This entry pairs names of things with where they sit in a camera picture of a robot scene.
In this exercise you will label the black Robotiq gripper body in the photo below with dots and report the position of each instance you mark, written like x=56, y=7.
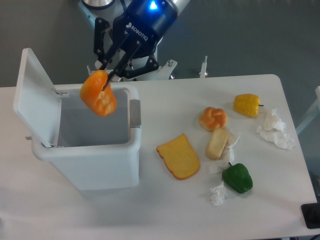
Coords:
x=139, y=29

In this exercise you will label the large crumpled white tissue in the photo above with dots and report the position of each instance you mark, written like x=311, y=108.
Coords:
x=273, y=130

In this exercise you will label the crumpled tissue under bread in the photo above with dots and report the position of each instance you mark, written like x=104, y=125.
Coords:
x=227, y=155

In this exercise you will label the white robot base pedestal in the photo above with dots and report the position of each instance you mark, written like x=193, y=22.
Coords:
x=164, y=72

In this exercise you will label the orange knotted bread roll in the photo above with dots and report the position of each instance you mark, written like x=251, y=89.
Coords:
x=212, y=118

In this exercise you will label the white trash can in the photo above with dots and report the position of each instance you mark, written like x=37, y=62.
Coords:
x=95, y=152

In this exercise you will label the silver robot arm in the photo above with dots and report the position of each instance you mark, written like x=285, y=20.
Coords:
x=111, y=9

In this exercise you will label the white trash can lid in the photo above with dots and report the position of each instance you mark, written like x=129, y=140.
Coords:
x=37, y=102

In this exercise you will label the small crumpled white tissue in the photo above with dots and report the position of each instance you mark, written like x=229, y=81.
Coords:
x=218, y=194

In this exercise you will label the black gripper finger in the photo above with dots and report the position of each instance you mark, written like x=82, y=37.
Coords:
x=121, y=70
x=103, y=29

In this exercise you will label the yellow bell pepper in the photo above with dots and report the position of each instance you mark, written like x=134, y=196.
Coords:
x=247, y=104

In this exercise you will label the yellow toast slice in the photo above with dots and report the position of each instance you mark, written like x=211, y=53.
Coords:
x=179, y=157

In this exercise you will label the black device at edge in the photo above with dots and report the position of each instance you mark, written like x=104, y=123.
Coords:
x=311, y=215

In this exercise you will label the green bell pepper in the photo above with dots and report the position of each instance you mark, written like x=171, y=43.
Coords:
x=238, y=178

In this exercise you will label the small rectangular bread roll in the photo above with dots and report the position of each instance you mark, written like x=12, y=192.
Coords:
x=216, y=143

